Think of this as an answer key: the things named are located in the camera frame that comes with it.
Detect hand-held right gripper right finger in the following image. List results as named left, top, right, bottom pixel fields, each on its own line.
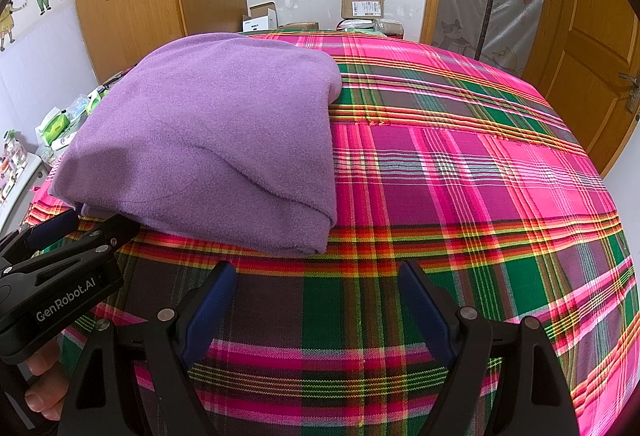
left=398, top=260, right=581, bottom=436

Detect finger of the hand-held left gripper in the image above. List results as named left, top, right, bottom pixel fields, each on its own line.
left=0, top=210, right=78, bottom=261
left=2, top=215, right=142, bottom=284

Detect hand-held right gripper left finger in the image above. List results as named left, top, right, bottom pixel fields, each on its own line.
left=57, top=261, right=238, bottom=436

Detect purple fleece pants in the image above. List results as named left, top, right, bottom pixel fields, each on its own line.
left=50, top=32, right=343, bottom=257

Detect person's left hand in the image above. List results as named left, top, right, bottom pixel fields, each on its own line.
left=24, top=338, right=66, bottom=422

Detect grey filing cabinet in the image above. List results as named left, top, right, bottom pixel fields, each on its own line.
left=0, top=151, right=51, bottom=237

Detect small toy figurine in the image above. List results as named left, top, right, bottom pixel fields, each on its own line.
left=2, top=131, right=23, bottom=167

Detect pink plaid bed sheet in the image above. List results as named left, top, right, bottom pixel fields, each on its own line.
left=27, top=28, right=633, bottom=436

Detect glass top folding table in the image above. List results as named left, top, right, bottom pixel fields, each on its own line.
left=35, top=70, right=138, bottom=164

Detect white cardboard box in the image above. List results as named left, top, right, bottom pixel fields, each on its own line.
left=242, top=2, right=278, bottom=34

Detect clear plastic wrapped package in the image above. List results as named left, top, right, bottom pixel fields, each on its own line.
left=337, top=18, right=403, bottom=32

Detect open labelled cardboard box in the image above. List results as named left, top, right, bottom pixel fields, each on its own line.
left=339, top=0, right=391, bottom=20

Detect wooden door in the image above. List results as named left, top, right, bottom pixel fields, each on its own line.
left=525, top=0, right=640, bottom=177

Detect metal door handle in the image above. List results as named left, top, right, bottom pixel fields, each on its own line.
left=617, top=70, right=640, bottom=113

